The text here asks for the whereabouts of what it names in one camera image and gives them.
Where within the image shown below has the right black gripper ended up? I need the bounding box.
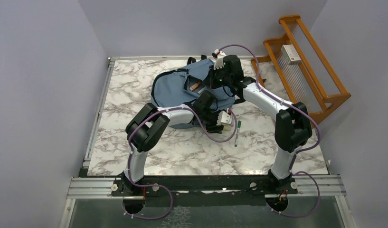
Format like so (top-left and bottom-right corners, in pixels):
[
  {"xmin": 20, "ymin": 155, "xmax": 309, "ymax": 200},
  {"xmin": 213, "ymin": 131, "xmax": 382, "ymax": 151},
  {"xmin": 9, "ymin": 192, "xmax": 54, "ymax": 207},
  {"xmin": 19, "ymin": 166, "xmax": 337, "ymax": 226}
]
[{"xmin": 202, "ymin": 64, "xmax": 232, "ymax": 90}]

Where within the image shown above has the blue student backpack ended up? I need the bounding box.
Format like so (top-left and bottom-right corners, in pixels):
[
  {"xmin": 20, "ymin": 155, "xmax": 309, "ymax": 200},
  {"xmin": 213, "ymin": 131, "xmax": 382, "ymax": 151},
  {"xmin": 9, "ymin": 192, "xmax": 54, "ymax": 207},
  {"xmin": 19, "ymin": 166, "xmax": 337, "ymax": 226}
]
[{"xmin": 151, "ymin": 55, "xmax": 247, "ymax": 129}]

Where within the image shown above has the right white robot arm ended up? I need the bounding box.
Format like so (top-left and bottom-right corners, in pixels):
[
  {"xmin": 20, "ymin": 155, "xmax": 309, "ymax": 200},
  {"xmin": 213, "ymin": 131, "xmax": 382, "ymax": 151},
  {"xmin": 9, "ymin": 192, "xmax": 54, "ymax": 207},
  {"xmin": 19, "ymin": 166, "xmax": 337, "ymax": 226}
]
[{"xmin": 204, "ymin": 52, "xmax": 312, "ymax": 193}]

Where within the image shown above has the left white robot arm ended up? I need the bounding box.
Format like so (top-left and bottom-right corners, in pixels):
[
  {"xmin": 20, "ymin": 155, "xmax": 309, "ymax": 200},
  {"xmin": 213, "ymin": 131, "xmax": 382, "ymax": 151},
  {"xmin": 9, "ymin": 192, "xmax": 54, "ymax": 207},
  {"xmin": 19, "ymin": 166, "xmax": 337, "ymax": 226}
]
[{"xmin": 121, "ymin": 92, "xmax": 238, "ymax": 195}]

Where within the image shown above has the yellow orange highlighter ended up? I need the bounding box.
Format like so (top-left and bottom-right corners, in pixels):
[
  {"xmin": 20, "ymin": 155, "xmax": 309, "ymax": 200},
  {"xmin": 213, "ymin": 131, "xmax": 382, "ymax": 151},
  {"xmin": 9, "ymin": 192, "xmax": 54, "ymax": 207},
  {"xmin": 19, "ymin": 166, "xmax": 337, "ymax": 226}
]
[{"xmin": 223, "ymin": 125, "xmax": 233, "ymax": 131}]

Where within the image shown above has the green marker pen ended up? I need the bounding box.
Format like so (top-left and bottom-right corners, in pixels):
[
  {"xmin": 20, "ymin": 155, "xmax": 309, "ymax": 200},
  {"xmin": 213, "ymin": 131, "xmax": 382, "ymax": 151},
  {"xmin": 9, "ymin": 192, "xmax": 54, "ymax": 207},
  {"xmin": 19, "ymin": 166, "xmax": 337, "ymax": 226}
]
[{"xmin": 235, "ymin": 121, "xmax": 241, "ymax": 147}]

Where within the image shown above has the small white box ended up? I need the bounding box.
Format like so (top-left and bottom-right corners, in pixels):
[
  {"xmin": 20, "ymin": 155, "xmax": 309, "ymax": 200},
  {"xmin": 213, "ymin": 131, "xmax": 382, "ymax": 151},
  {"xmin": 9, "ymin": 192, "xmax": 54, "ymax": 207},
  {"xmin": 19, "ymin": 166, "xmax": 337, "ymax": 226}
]
[{"xmin": 281, "ymin": 44, "xmax": 301, "ymax": 65}]

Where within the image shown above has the orange wooden rack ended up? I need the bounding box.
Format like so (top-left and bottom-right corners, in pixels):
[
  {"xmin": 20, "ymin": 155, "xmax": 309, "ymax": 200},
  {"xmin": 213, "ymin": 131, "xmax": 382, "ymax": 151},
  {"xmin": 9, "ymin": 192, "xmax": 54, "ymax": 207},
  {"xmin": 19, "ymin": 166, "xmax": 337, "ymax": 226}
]
[{"xmin": 251, "ymin": 15, "xmax": 351, "ymax": 124}]

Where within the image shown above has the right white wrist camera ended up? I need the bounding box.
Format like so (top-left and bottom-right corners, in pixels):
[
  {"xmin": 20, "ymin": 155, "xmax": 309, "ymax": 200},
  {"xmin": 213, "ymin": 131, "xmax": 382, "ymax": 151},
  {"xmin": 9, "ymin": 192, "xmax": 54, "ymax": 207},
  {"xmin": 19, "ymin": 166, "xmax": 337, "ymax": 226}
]
[{"xmin": 212, "ymin": 49, "xmax": 226, "ymax": 70}]

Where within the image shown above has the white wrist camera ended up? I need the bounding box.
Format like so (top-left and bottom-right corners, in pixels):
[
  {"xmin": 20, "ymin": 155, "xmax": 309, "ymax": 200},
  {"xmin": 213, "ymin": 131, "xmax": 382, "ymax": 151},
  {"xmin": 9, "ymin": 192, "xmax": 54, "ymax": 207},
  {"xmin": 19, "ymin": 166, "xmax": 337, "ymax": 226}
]
[
  {"xmin": 212, "ymin": 49, "xmax": 226, "ymax": 70},
  {"xmin": 217, "ymin": 110, "xmax": 234, "ymax": 126}
]

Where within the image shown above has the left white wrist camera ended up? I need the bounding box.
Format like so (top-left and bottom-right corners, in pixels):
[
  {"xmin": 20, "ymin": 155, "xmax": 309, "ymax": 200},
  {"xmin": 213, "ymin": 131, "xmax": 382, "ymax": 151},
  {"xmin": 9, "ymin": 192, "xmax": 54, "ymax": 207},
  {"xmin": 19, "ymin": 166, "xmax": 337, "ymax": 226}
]
[{"xmin": 217, "ymin": 110, "xmax": 234, "ymax": 126}]

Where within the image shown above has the black metal base rail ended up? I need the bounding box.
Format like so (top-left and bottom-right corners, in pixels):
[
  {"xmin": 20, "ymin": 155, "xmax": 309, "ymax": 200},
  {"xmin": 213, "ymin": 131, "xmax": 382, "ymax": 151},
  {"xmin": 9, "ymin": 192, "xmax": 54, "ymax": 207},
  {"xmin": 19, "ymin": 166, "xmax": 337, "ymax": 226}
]
[{"xmin": 111, "ymin": 174, "xmax": 298, "ymax": 207}]

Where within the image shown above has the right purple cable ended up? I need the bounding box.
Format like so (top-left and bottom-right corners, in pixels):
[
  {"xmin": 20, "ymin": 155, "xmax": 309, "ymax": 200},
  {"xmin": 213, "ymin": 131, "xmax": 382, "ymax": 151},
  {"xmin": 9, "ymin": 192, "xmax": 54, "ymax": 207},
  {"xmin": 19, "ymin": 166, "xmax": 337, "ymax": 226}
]
[{"xmin": 216, "ymin": 44, "xmax": 322, "ymax": 219}]

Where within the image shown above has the purple cable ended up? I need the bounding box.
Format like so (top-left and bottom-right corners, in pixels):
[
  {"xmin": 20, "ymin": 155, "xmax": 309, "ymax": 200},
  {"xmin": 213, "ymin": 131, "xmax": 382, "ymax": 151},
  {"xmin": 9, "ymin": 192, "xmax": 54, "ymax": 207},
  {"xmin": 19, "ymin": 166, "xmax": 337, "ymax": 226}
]
[
  {"xmin": 122, "ymin": 106, "xmax": 238, "ymax": 220},
  {"xmin": 216, "ymin": 44, "xmax": 322, "ymax": 219}
]

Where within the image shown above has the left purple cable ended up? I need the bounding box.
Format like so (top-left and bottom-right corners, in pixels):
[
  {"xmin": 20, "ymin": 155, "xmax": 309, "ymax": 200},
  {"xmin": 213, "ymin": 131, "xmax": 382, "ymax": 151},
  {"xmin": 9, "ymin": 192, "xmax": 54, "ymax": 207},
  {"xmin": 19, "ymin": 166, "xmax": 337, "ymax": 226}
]
[{"xmin": 122, "ymin": 106, "xmax": 238, "ymax": 220}]

